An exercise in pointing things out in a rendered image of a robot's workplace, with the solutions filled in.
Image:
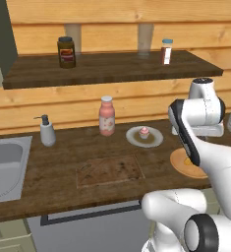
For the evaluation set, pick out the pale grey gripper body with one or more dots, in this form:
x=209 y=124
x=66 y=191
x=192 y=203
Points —
x=208 y=130

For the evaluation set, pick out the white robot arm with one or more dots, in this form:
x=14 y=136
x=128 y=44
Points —
x=225 y=164

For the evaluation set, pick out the yellow croissant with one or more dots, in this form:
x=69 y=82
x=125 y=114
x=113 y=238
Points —
x=187 y=161

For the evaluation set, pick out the brown wooden cutting board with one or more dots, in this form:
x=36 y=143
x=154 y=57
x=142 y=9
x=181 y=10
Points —
x=110 y=170

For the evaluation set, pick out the dark jam jar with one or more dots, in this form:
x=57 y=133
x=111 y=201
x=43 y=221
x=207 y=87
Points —
x=67 y=54

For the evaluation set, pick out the pale green cabinet drawer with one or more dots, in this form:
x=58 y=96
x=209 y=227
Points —
x=10 y=238

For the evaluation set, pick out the orange plate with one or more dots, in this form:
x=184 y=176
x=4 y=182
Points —
x=181 y=165

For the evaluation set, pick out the grey plate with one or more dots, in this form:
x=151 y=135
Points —
x=153 y=139

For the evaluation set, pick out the pink cupcake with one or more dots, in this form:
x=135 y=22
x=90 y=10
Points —
x=144 y=132

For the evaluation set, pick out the blue-capped spice bottle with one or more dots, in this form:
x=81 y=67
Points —
x=166 y=52

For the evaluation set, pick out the pink bottle with white cap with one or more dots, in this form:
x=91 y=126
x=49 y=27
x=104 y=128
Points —
x=106 y=118

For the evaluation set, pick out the grey dishwasher front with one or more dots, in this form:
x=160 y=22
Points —
x=94 y=234

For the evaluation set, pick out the grey soap dispenser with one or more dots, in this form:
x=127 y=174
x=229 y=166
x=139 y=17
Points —
x=47 y=134

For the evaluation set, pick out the steel sink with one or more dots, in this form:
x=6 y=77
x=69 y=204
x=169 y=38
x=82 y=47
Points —
x=5 y=167

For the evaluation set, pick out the pale shelf bracket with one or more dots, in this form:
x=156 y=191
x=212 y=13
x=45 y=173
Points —
x=145 y=37
x=73 y=37

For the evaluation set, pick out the dark wooden wall shelf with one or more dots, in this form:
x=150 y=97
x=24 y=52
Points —
x=113 y=69

